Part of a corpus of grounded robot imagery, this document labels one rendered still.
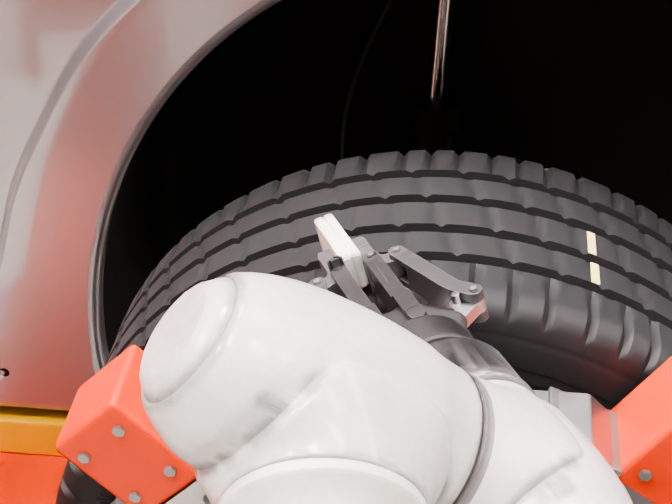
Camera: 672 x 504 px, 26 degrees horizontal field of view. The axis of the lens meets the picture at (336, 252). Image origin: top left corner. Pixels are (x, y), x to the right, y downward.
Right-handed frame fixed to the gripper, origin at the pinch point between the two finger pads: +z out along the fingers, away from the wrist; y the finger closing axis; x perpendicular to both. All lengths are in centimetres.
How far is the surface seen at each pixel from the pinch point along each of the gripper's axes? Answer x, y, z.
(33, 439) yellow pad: -38, -31, 49
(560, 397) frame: -11.1, 10.4, -12.0
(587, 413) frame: -11.6, 11.4, -14.2
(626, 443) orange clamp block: -13.5, 12.9, -16.6
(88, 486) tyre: -16.8, -24.5, 7.7
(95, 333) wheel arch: -25, -20, 44
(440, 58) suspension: -13, 26, 52
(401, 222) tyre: -2.5, 6.2, 4.9
